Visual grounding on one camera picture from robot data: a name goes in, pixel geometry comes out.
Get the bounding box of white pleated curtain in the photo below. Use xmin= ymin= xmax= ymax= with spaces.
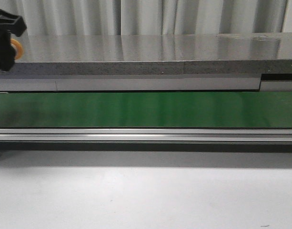
xmin=0 ymin=0 xmax=292 ymax=35

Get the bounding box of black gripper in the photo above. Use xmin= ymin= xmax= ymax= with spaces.
xmin=0 ymin=9 xmax=27 ymax=72

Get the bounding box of aluminium conveyor frame rail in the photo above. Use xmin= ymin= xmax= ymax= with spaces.
xmin=0 ymin=127 xmax=292 ymax=146

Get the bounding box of green conveyor belt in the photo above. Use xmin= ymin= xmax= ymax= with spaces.
xmin=0 ymin=92 xmax=292 ymax=128

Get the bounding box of yellow push button switch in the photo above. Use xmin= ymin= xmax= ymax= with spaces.
xmin=10 ymin=38 xmax=24 ymax=60

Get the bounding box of grey stone counter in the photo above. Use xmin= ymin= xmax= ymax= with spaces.
xmin=0 ymin=32 xmax=292 ymax=93

